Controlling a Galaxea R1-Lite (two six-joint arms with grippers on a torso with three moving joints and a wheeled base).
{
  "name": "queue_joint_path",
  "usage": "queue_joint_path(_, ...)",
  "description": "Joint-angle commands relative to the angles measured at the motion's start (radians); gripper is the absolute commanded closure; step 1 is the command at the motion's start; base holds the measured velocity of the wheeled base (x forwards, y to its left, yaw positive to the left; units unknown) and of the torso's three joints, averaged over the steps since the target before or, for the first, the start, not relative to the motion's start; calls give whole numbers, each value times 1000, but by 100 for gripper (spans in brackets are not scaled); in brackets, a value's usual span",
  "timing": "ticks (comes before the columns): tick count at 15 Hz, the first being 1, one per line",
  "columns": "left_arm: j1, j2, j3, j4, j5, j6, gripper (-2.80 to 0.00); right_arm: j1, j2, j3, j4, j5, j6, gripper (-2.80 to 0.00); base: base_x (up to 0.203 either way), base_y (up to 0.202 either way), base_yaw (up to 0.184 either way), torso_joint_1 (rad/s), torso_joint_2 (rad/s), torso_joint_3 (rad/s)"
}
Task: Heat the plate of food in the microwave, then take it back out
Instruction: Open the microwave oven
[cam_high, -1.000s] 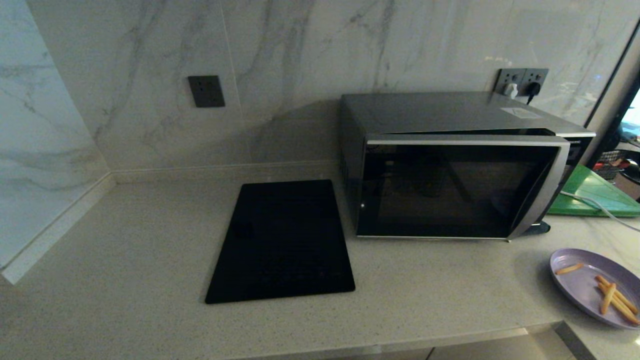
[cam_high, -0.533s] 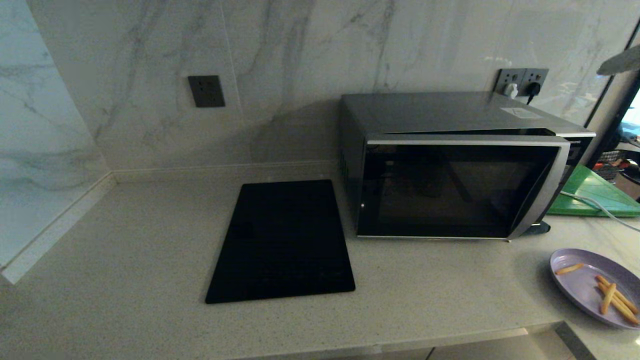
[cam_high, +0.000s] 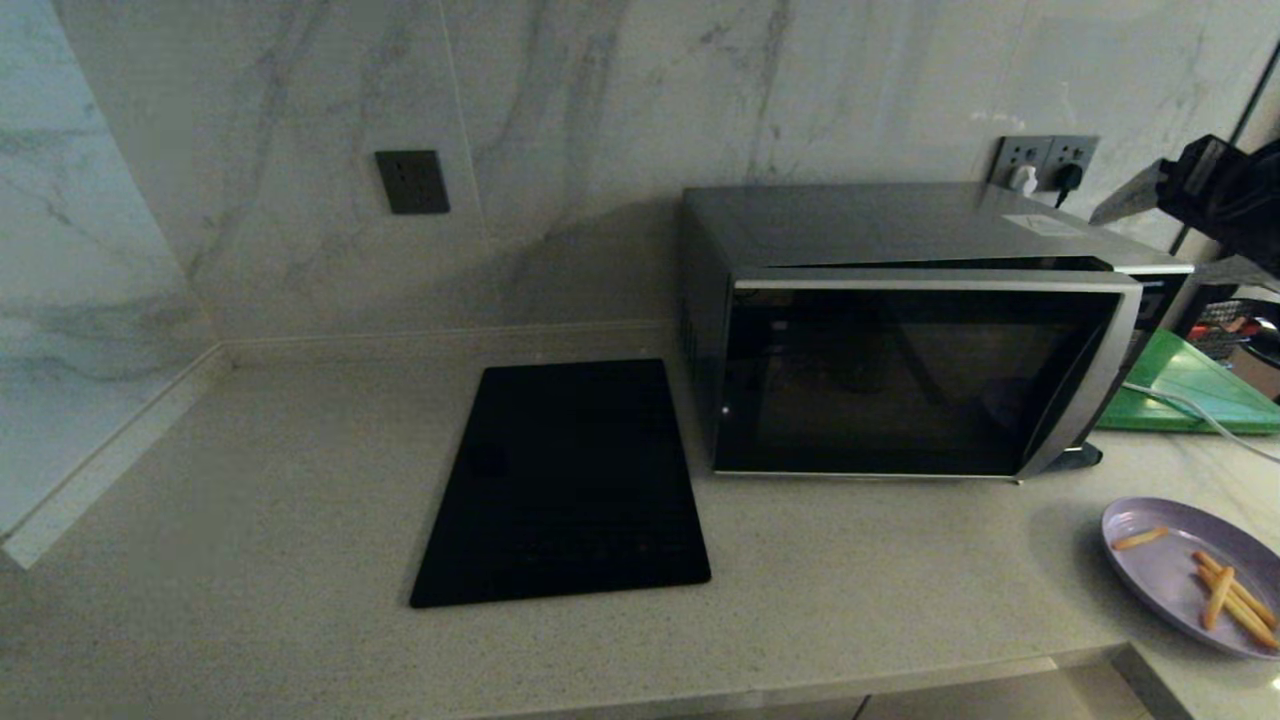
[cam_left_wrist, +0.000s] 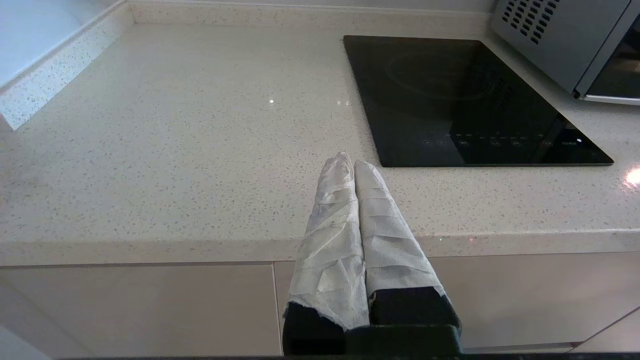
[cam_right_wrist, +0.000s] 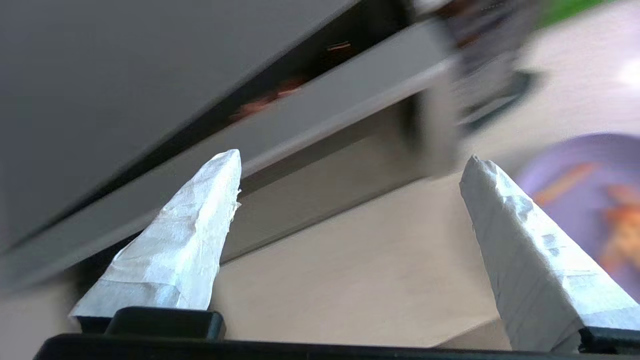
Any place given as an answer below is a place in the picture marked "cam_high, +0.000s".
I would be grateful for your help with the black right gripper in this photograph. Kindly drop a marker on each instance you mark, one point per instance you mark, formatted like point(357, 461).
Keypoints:
point(1205, 195)

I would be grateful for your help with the purple plate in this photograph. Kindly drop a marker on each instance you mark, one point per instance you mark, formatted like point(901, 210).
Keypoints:
point(1165, 585)

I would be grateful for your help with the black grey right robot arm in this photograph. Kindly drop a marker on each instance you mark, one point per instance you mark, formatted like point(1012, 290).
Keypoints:
point(1262, 210)

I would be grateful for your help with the silver black microwave oven body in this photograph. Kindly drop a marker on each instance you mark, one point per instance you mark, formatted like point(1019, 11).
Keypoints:
point(850, 225)

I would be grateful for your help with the black power plug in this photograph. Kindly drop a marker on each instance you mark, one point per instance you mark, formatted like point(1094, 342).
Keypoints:
point(1067, 178)

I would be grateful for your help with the white power plug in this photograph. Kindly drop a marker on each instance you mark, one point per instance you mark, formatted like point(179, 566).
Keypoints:
point(1024, 180)

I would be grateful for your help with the green cutting board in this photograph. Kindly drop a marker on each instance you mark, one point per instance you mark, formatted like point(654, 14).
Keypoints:
point(1190, 395)

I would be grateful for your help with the beige cabinet front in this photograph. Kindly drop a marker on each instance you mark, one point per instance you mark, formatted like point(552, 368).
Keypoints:
point(760, 713)
point(980, 700)

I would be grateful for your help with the black glass induction cooktop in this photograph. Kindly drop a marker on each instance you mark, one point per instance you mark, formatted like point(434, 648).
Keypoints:
point(565, 485)

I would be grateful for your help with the dark single wall socket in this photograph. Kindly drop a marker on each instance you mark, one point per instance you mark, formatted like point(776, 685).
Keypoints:
point(413, 182)

